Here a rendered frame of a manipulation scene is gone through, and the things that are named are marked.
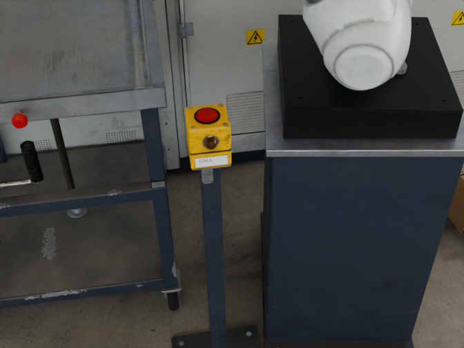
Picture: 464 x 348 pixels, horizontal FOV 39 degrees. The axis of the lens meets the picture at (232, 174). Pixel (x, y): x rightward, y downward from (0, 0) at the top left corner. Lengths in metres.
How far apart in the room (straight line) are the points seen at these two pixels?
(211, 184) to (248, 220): 0.95
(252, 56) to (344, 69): 1.00
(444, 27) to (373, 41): 1.18
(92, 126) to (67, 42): 0.75
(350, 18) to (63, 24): 0.77
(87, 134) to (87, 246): 0.50
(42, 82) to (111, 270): 0.68
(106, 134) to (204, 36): 0.52
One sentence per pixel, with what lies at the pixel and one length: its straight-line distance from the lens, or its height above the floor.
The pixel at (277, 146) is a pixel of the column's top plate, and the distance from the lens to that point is 1.40.
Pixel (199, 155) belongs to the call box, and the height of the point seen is 0.84.
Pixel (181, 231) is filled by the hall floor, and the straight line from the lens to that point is 2.24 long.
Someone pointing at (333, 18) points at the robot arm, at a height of 1.06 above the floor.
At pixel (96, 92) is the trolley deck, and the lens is 1.42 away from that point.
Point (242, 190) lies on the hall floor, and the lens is 2.37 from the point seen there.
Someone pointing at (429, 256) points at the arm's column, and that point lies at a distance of 1.71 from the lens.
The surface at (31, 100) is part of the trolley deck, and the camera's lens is 1.44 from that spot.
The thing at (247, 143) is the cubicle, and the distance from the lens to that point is 2.41.
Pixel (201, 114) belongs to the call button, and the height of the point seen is 0.91.
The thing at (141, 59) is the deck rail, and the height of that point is 0.85.
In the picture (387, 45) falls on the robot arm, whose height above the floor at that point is 1.03.
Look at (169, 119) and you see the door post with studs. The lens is 2.32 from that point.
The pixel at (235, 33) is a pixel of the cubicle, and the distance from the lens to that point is 2.14.
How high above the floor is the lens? 1.65
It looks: 42 degrees down
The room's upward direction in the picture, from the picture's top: 1 degrees counter-clockwise
